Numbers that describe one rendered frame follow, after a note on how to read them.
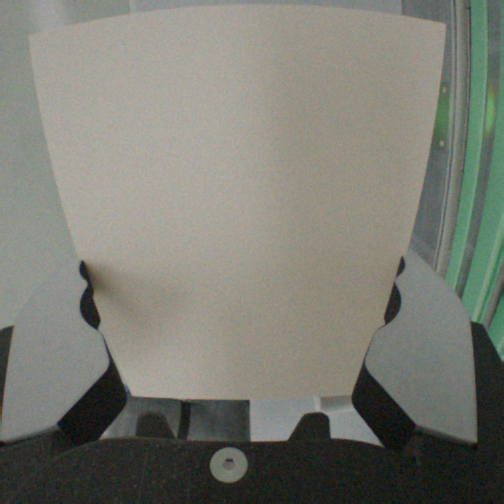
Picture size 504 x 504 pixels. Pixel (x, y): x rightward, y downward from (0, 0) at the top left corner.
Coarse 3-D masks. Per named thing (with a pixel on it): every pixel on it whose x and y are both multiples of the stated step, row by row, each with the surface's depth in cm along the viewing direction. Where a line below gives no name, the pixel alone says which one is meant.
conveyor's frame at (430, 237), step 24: (408, 0) 31; (432, 0) 27; (456, 0) 23; (456, 24) 25; (456, 48) 26; (456, 72) 27; (456, 96) 29; (456, 120) 30; (456, 144) 31; (432, 168) 37; (456, 168) 33; (432, 192) 38; (456, 192) 35; (432, 216) 39; (432, 240) 40; (432, 264) 41
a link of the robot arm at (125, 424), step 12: (132, 396) 39; (144, 396) 40; (132, 408) 38; (144, 408) 38; (156, 408) 39; (168, 408) 40; (180, 408) 41; (120, 420) 36; (132, 420) 36; (168, 420) 39; (108, 432) 34; (120, 432) 35; (132, 432) 35
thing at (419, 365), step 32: (416, 256) 10; (416, 288) 9; (448, 288) 9; (384, 320) 10; (416, 320) 7; (448, 320) 7; (384, 352) 7; (416, 352) 6; (448, 352) 6; (384, 384) 6; (416, 384) 6; (448, 384) 6; (384, 416) 6; (416, 416) 5; (448, 416) 5
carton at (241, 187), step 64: (64, 64) 7; (128, 64) 7; (192, 64) 7; (256, 64) 7; (320, 64) 7; (384, 64) 7; (64, 128) 8; (128, 128) 8; (192, 128) 8; (256, 128) 8; (320, 128) 8; (384, 128) 8; (64, 192) 9; (128, 192) 9; (192, 192) 9; (256, 192) 9; (320, 192) 9; (384, 192) 9; (128, 256) 10; (192, 256) 10; (256, 256) 10; (320, 256) 10; (384, 256) 10; (128, 320) 12; (192, 320) 12; (256, 320) 12; (320, 320) 12; (128, 384) 14; (192, 384) 14; (256, 384) 14; (320, 384) 14
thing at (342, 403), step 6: (336, 396) 68; (342, 396) 68; (348, 396) 67; (318, 402) 63; (324, 402) 67; (330, 402) 67; (336, 402) 67; (342, 402) 66; (348, 402) 66; (318, 408) 64; (324, 408) 66; (330, 408) 66; (336, 408) 66; (342, 408) 65; (348, 408) 65
